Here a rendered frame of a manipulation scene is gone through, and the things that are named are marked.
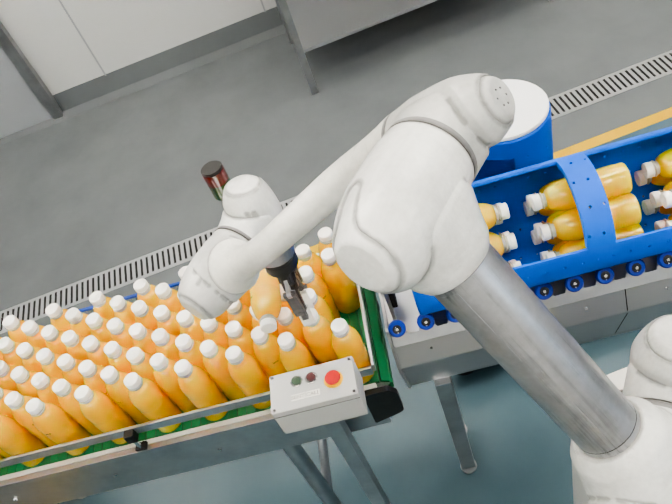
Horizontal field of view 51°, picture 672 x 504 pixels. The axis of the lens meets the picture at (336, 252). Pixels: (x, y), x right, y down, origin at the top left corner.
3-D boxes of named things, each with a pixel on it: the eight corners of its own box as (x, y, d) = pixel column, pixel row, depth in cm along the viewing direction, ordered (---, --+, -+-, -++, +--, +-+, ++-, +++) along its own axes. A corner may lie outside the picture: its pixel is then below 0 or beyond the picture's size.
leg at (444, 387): (478, 471, 248) (453, 383, 202) (462, 475, 248) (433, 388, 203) (474, 456, 252) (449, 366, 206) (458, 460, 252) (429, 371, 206)
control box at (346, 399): (368, 414, 161) (357, 392, 153) (285, 434, 163) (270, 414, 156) (362, 377, 168) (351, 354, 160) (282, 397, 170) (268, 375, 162)
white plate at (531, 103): (468, 77, 223) (468, 80, 224) (442, 136, 209) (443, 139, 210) (558, 79, 211) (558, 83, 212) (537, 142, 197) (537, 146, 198)
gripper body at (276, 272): (294, 263, 146) (308, 290, 153) (291, 234, 152) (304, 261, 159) (260, 273, 147) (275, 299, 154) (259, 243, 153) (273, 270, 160)
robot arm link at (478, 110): (397, 85, 104) (355, 145, 97) (488, 30, 89) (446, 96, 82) (453, 148, 108) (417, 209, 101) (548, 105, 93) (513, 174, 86)
